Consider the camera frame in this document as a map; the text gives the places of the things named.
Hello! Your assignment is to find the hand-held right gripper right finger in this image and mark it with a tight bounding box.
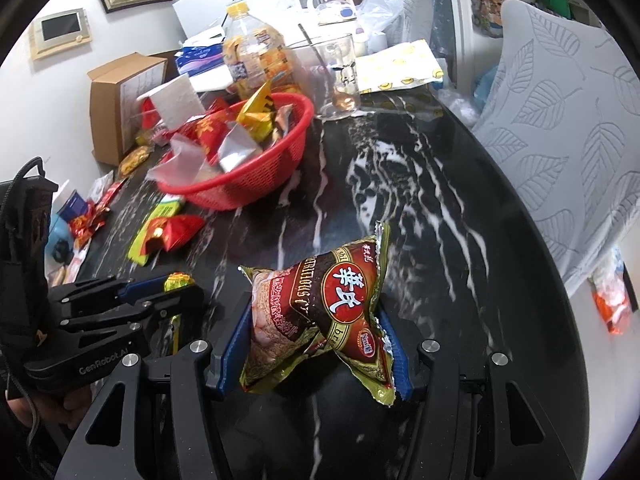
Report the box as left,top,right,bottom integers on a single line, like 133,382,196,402
375,310,593,480

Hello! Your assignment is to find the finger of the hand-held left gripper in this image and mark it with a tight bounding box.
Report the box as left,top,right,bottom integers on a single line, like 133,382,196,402
47,276,170,312
60,284,207,357

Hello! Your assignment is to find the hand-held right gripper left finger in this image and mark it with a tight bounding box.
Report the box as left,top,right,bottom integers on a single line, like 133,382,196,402
55,305,251,480

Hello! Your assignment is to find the yellow green candy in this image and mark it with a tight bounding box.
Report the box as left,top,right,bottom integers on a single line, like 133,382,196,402
165,272,196,293

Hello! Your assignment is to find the brown and gold snack bag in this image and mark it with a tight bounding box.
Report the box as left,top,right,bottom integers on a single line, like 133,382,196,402
239,221,397,407

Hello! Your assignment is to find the clear plastic bag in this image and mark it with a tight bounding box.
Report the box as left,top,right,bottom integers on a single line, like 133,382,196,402
146,132,221,186
357,0,407,32

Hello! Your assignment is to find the red plastic basket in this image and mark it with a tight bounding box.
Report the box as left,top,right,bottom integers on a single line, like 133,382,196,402
157,92,316,211

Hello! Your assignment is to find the person's left hand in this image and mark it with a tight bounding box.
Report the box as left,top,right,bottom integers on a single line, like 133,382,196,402
7,384,95,432

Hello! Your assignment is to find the light blue toy figure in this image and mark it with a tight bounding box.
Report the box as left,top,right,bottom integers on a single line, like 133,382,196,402
47,212,76,263

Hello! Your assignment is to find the white pink packet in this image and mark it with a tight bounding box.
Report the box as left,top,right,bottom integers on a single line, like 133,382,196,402
65,245,92,281

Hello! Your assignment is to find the yellow green snack packet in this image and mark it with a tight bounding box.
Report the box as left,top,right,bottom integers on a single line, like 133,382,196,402
127,195,186,266

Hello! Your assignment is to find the small red snack packet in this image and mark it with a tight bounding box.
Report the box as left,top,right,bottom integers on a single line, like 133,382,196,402
67,212,108,242
95,180,126,211

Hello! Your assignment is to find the dark blue box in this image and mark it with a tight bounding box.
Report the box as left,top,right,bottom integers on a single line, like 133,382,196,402
56,190,93,221

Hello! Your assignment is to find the yellow noodle snack packet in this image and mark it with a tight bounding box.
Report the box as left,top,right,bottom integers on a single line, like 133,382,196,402
118,146,153,177

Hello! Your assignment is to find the cardboard box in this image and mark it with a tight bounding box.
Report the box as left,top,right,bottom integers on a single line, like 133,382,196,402
87,52,168,167

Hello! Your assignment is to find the red plastic container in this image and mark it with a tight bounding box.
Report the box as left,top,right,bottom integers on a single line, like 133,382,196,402
140,97,161,131

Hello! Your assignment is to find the white paper towel roll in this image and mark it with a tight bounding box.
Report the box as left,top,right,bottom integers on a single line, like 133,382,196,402
137,74,206,131

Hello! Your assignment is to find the brown snack packet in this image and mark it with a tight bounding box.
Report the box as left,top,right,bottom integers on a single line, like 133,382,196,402
272,104,296,137

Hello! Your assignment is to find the orange white plastic bag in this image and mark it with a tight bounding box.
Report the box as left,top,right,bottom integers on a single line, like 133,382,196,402
592,260,632,336

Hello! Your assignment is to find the blue tissue pack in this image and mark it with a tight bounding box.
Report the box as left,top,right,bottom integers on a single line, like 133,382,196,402
175,42,236,78

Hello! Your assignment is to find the orange juice bottle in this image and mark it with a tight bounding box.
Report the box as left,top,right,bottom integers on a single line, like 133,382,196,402
221,2,296,101

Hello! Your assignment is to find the clear glass cup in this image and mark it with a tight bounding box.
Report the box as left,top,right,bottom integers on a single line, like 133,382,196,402
287,34,362,121

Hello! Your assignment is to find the leaf-pattern chair cover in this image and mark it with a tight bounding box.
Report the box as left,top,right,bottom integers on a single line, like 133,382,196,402
470,0,640,306

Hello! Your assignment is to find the light blue plastic bag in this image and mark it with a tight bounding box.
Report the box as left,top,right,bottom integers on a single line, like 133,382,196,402
472,65,501,111

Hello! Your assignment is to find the metal spoon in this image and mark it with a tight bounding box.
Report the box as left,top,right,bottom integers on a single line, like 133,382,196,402
298,23,341,81

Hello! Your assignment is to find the white yellow-dotted pad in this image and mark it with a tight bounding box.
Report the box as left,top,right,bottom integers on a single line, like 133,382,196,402
356,39,446,95

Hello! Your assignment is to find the white teapot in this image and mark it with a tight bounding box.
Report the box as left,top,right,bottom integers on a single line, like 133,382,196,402
306,0,358,26

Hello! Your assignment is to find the crumpled clear plastic bag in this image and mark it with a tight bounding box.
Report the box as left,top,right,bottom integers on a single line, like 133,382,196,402
357,0,407,32

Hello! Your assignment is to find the patterned tote bag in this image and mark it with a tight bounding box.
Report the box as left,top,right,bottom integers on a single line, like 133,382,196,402
472,0,507,38

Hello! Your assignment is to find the black cable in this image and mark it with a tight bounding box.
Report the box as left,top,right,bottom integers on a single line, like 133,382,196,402
0,157,47,221

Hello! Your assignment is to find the wall intercom panel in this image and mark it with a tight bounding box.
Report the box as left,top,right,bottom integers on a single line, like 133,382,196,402
29,8,93,61

